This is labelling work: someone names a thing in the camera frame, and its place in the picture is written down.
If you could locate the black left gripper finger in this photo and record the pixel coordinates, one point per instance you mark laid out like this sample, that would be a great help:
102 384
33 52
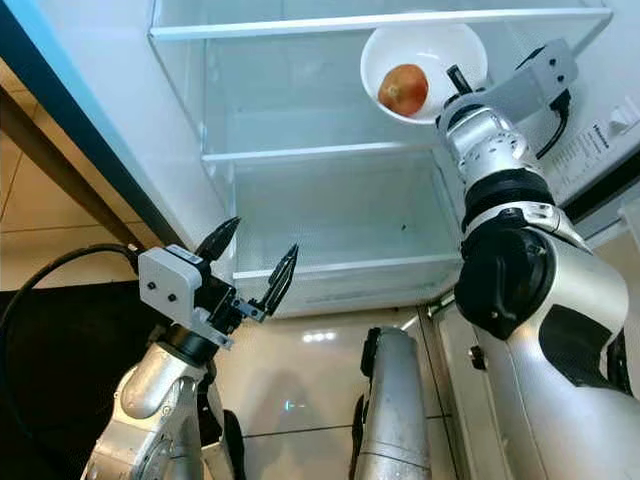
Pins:
218 240
282 285

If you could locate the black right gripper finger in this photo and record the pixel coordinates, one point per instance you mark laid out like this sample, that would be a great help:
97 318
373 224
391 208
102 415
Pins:
459 85

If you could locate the white bowl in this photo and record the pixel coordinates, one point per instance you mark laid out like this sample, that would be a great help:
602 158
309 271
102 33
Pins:
445 45

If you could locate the orange fruit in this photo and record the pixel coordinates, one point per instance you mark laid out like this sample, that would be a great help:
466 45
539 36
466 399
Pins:
403 90

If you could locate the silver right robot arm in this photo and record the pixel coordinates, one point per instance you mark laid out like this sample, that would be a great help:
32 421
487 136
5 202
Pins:
540 300

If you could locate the clear fridge crisper drawer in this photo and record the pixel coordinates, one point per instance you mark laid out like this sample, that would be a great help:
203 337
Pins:
340 225

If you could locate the glass fridge shelf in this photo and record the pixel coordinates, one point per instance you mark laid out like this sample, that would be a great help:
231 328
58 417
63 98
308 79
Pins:
310 152
260 27

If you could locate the grey robot right leg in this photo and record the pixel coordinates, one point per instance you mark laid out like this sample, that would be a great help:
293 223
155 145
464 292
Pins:
400 400

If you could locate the black floor mat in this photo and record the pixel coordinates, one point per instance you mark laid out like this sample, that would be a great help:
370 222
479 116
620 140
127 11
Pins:
40 400

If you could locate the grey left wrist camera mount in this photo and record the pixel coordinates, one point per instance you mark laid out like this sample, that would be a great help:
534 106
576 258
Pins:
170 290

